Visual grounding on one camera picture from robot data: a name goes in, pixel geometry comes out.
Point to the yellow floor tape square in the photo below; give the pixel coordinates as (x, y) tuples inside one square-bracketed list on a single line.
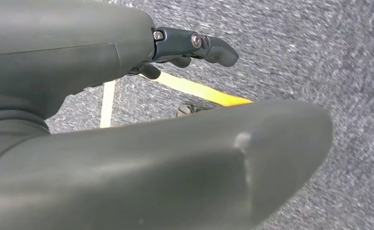
[(199, 90)]

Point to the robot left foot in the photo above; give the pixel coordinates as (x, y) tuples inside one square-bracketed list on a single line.
[(184, 110)]

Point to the robot left leg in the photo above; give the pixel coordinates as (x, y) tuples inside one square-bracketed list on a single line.
[(142, 177)]

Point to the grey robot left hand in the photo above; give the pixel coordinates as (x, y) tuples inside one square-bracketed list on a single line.
[(63, 47)]

